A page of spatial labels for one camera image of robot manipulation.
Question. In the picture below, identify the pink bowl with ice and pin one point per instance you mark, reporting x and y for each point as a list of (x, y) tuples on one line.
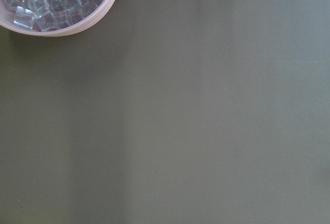
[(8, 16)]

